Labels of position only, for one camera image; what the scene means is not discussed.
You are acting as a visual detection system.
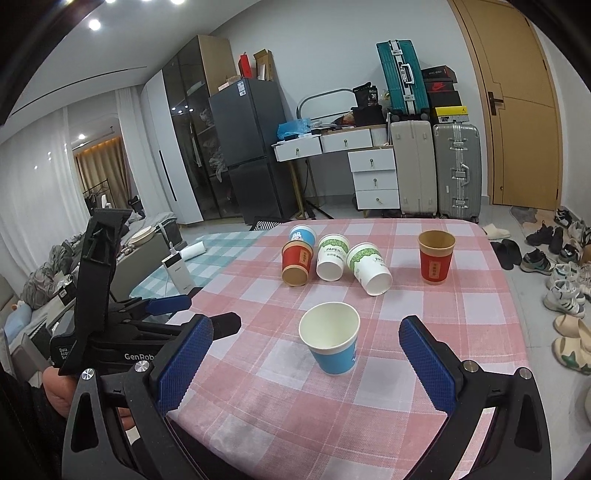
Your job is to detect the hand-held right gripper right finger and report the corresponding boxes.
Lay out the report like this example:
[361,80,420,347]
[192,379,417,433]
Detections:
[398,315,556,480]

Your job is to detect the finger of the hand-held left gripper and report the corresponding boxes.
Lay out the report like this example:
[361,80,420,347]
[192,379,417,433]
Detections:
[139,312,242,342]
[137,294,193,317]

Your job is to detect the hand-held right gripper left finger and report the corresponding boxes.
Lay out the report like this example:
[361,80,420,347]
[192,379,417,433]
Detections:
[62,315,214,480]

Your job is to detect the person's left forearm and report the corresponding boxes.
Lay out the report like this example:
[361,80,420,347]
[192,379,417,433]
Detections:
[0,367,65,480]

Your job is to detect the red paper cup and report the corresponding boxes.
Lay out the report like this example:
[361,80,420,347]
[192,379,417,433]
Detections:
[417,230,457,286]
[281,242,316,288]

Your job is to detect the blue paper cup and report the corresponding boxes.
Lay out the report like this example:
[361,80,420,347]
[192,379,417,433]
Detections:
[298,302,361,376]
[288,224,318,248]

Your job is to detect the white green paper cup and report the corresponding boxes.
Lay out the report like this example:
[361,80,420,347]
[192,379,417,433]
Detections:
[316,234,351,282]
[346,243,393,297]

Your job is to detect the person's left hand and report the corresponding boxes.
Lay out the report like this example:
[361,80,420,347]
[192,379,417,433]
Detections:
[43,368,135,432]

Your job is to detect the white power bank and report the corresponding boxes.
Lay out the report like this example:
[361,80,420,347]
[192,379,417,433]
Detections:
[161,252,195,295]

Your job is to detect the pink checked tablecloth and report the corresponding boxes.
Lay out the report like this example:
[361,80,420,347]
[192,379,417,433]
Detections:
[164,218,531,480]

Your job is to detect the grey sofa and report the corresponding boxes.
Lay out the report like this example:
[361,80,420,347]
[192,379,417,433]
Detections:
[0,210,178,370]

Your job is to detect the green checked cloth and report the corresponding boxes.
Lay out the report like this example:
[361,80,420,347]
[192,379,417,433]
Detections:
[129,229,266,303]

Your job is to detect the white curtain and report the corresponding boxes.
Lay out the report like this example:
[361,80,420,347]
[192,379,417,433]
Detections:
[0,88,141,305]

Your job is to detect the brown curtain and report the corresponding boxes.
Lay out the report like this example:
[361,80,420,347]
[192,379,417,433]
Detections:
[76,138,133,209]

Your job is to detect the black slippers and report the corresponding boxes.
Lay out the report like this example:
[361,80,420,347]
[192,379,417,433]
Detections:
[490,239,523,271]

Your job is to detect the black tripod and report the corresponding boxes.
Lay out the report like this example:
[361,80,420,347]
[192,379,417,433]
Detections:
[294,159,335,221]

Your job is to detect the beige foam clogs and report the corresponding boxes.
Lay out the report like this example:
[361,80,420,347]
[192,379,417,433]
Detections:
[553,313,591,371]

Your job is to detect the white wardrobe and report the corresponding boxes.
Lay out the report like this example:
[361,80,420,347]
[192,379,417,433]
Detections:
[140,71,204,225]

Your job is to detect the row of sneakers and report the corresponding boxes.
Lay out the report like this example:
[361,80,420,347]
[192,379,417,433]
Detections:
[521,207,591,320]

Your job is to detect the dark grey refrigerator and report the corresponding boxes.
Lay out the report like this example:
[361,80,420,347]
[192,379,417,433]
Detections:
[208,78,299,226]

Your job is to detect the glass door cabinet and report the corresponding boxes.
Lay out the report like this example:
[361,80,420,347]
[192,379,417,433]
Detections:
[161,35,242,223]

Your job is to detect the grey door mat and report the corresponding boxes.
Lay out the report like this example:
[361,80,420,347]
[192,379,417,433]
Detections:
[509,206,539,225]

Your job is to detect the silver suitcase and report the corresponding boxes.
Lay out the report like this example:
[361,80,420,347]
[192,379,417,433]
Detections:
[432,122,483,223]

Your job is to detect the beige suitcase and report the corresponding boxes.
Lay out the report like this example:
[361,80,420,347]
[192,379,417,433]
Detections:
[390,119,440,219]

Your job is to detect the blue plastic bag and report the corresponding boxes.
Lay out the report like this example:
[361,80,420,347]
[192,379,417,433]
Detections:
[276,118,313,140]

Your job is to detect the white desk with drawers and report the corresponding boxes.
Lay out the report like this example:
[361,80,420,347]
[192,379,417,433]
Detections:
[271,124,401,219]

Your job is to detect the oval desk mirror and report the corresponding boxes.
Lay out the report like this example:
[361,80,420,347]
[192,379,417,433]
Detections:
[295,87,356,124]

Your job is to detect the yellow black shoe box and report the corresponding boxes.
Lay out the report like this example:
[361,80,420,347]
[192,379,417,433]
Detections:
[431,106,470,125]

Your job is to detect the brown cardboard box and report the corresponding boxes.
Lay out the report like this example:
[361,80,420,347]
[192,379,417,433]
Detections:
[252,48,276,82]

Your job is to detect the black bag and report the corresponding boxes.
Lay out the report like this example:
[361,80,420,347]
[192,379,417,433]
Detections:
[352,82,387,110]

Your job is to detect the wooden door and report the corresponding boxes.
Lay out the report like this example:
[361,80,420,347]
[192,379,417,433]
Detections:
[450,0,563,212]

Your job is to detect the plain black shoe box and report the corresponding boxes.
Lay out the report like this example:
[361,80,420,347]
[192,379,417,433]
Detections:
[427,90,463,110]

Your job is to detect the teal suitcase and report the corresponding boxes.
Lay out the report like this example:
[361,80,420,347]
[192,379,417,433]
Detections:
[376,40,430,117]

